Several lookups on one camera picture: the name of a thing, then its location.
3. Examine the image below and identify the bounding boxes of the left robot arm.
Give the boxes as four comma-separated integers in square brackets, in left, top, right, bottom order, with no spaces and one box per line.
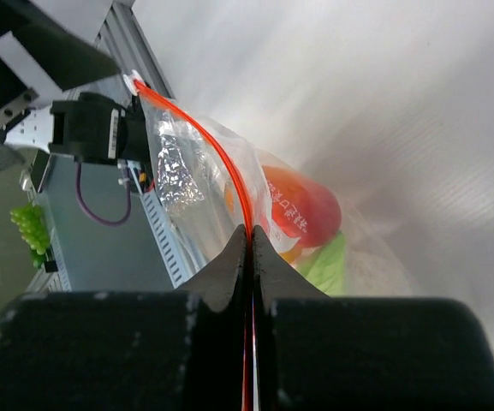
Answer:
[0,1,148,170]

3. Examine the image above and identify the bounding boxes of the clear zip top bag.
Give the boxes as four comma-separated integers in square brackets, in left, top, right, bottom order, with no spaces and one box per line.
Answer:
[124,73,414,292]

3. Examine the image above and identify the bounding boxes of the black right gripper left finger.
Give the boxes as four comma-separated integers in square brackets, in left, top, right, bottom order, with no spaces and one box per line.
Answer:
[0,227,247,410]

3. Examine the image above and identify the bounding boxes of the green toy grapes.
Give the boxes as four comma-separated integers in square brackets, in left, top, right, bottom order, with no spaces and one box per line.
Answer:
[10,202,51,269]

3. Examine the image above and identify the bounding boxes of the orange red mango toy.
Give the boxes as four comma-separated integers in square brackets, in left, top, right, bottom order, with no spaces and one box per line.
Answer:
[223,164,342,254]

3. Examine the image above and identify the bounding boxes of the yellow orange mango toy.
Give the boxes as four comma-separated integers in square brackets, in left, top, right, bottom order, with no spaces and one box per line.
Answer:
[279,247,313,266]

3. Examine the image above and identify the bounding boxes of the aluminium mounting rail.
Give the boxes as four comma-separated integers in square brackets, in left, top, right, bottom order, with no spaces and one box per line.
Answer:
[94,1,175,98]

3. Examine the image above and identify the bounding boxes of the white green cauliflower toy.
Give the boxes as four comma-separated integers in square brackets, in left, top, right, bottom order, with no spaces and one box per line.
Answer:
[293,232,414,297]

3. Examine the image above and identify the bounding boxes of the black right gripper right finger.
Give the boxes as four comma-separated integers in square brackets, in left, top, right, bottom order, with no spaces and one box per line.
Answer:
[252,227,494,410]

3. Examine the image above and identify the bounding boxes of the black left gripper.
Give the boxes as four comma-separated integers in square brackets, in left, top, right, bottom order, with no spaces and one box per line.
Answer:
[0,1,118,141]

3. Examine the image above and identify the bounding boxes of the white slotted cable duct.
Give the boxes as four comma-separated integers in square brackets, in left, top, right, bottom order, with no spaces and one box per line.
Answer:
[140,191,200,289]

